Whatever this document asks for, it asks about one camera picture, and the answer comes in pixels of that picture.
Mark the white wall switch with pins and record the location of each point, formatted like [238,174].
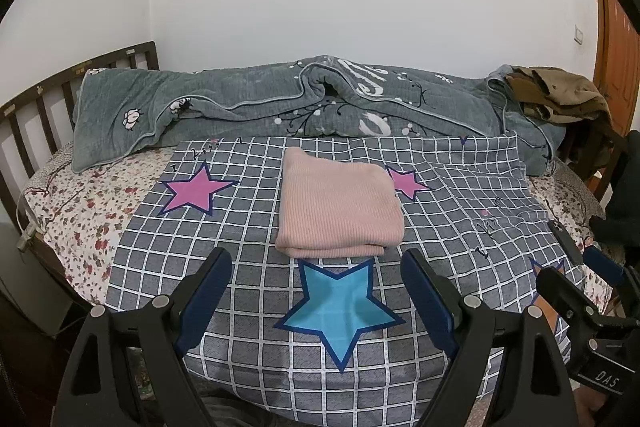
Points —
[579,34]

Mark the floral bed sheet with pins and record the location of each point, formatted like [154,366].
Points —
[85,207]

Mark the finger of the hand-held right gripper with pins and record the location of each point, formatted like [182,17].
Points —
[605,266]
[565,292]

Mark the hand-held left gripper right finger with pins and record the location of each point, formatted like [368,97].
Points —
[430,302]

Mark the orange wooden door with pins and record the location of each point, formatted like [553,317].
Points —
[612,57]

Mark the black cloth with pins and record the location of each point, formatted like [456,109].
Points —
[625,207]

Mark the dark wooden headboard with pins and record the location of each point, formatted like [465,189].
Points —
[140,52]

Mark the brown crumpled jacket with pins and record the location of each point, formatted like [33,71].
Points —
[560,89]

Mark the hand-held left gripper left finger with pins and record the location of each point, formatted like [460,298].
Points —
[205,302]

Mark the dark wooden chair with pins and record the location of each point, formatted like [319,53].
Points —
[600,142]

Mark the black remote control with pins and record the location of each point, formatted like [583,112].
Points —
[565,239]

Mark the grey checked star blanket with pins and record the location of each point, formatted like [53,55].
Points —
[240,227]

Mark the grey bedside cabinet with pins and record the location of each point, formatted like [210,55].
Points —
[25,287]

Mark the grey-green flower quilt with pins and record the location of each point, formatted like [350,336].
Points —
[240,92]

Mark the pink knit sweater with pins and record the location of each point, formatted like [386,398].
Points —
[340,207]

